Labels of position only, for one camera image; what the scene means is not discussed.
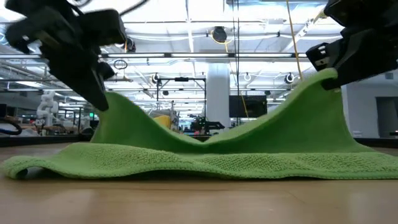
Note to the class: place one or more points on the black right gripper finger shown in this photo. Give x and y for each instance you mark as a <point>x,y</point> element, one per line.
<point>367,59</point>

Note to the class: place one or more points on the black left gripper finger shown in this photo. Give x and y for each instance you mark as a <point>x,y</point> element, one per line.
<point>81,81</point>
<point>106,70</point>

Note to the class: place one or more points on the yellow microfiber towel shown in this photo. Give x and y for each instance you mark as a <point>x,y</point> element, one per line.
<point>163,121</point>

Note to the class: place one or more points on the bright green microfiber towel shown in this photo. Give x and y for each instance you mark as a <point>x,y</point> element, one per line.
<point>217,155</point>

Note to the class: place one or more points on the black background robot arm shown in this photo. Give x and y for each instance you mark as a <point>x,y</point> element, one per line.
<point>208,125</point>

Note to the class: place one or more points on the horizontal ceiling pipe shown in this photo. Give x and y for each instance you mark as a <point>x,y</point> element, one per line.
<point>121,79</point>

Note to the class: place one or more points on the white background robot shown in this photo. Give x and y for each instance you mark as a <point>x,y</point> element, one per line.
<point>46,107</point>

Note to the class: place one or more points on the black hanging fixture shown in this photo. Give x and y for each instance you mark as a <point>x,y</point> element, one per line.
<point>155,77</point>

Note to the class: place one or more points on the long ceiling light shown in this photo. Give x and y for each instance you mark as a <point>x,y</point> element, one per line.
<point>199,55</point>

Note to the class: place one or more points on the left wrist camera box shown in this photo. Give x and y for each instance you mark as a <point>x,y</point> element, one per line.
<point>104,28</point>

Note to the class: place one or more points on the black wall screen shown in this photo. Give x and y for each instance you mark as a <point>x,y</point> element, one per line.
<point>248,105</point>

